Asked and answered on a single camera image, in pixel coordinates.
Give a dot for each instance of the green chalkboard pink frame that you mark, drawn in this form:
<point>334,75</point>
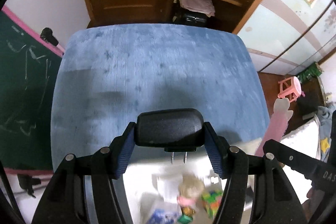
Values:
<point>29,67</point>

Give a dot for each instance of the folded pink cloth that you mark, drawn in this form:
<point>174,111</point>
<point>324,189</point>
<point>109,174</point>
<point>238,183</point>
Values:
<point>201,6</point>

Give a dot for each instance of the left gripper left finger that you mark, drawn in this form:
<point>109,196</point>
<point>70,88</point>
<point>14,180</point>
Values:
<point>64,200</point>

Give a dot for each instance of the pink plastic stool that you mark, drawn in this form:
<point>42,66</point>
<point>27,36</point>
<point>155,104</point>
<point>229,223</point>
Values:
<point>290,88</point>

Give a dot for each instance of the multicolour puzzle cube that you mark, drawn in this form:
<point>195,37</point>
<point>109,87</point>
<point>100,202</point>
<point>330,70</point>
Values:
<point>211,201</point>

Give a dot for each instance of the white storage box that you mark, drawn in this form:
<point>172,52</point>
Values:
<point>148,187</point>

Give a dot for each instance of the pink round keychain charm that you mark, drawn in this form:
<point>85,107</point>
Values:
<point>190,189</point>

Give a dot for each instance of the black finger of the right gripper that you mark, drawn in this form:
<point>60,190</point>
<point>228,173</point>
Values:
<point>320,173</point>

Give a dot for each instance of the pink hair roller clip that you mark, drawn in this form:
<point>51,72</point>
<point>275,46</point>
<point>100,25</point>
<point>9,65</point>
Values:
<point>278,123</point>

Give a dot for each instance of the blue plush table mat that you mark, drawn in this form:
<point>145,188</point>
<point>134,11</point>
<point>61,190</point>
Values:
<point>110,75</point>

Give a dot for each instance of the black clamp on chalkboard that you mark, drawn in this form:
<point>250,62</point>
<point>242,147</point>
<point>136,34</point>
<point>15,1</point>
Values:
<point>47,36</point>

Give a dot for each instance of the blue dental floss box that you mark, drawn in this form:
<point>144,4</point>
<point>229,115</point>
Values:
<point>160,216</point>

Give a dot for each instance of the black power adapter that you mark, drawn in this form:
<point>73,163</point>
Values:
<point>174,130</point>

